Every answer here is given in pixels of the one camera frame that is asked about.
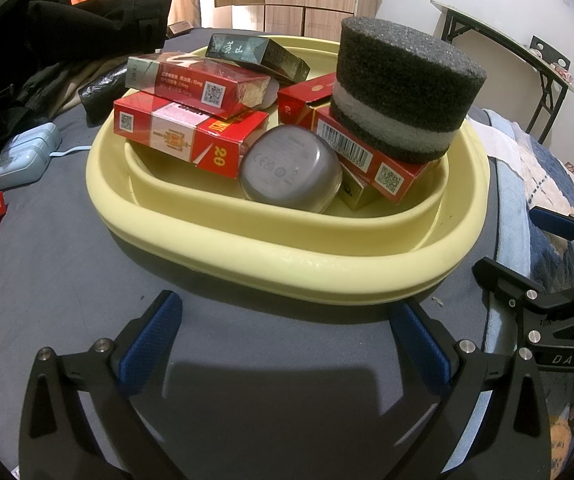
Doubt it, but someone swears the small red cigarette box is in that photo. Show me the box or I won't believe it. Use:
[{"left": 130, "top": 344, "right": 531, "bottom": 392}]
[{"left": 276, "top": 72, "right": 339, "bottom": 129}]

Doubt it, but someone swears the dark cigarette box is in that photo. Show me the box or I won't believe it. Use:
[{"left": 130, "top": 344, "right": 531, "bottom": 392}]
[{"left": 205, "top": 33, "right": 312, "bottom": 86}]

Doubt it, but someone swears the black panel with holes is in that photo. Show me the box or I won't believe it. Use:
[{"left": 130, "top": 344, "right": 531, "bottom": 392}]
[{"left": 528, "top": 35, "right": 574, "bottom": 70}]

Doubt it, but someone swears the small rounded grey device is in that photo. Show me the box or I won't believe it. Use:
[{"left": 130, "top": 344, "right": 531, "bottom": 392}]
[{"left": 239, "top": 125, "right": 343, "bottom": 215}]

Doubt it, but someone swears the black jacket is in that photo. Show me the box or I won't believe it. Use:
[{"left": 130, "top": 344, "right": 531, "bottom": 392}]
[{"left": 0, "top": 0, "right": 176, "bottom": 128}]

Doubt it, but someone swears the black folding table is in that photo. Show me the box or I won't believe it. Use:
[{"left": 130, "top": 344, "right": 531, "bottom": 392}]
[{"left": 429, "top": 0, "right": 574, "bottom": 147}]

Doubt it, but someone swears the red barcode cigarette box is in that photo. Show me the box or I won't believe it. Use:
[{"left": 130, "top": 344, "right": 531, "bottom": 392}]
[{"left": 316, "top": 105, "right": 431, "bottom": 206}]

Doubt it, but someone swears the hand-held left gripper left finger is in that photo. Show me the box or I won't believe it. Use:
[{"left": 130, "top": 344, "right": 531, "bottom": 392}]
[{"left": 18, "top": 289, "right": 188, "bottom": 480}]

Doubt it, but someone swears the white tissue sheet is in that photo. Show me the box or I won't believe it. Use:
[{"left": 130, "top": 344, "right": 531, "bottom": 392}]
[{"left": 466, "top": 114, "right": 524, "bottom": 177}]

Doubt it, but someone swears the light blue device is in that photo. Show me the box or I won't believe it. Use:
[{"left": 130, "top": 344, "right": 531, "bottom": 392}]
[{"left": 0, "top": 122, "right": 63, "bottom": 191}]

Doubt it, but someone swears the blue patterned blanket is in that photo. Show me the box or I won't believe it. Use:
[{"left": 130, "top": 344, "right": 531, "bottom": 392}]
[{"left": 467, "top": 107, "right": 574, "bottom": 480}]

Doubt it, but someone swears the black plastic bag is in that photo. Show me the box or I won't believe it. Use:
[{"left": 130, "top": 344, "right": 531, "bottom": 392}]
[{"left": 78, "top": 67, "right": 131, "bottom": 127}]

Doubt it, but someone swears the light blue cable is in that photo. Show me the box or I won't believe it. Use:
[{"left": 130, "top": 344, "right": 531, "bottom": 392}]
[{"left": 46, "top": 144, "right": 91, "bottom": 159}]

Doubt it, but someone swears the dark grey foam cylinder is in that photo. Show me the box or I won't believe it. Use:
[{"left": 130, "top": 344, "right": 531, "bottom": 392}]
[{"left": 329, "top": 16, "right": 488, "bottom": 165}]

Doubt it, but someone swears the small brown box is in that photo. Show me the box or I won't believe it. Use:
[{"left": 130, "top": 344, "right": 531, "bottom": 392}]
[{"left": 166, "top": 20, "right": 196, "bottom": 39}]

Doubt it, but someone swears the beige cloth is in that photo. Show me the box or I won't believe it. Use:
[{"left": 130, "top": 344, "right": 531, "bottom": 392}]
[{"left": 50, "top": 57, "right": 129, "bottom": 113}]

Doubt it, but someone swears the red and silver cigarette box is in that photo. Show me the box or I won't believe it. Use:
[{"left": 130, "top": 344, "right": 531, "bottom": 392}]
[{"left": 124, "top": 52, "right": 274, "bottom": 121}]

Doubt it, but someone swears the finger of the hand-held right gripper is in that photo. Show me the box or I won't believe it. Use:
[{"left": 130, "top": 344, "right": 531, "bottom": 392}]
[
  {"left": 528, "top": 206, "right": 574, "bottom": 273},
  {"left": 472, "top": 257, "right": 574, "bottom": 312}
]

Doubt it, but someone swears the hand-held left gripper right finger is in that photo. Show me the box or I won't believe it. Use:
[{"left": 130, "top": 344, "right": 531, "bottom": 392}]
[{"left": 388, "top": 302, "right": 552, "bottom": 480}]

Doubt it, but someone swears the gold cigarette box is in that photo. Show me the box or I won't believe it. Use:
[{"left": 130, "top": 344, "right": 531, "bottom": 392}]
[{"left": 336, "top": 162, "right": 384, "bottom": 212}]

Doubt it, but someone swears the yellow plastic basin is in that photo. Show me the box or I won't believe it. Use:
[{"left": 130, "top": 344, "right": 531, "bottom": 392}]
[{"left": 85, "top": 35, "right": 492, "bottom": 307}]

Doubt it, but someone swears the red box with yellow lettering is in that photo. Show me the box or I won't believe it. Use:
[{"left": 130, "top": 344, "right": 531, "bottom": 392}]
[{"left": 113, "top": 91, "right": 271, "bottom": 180}]

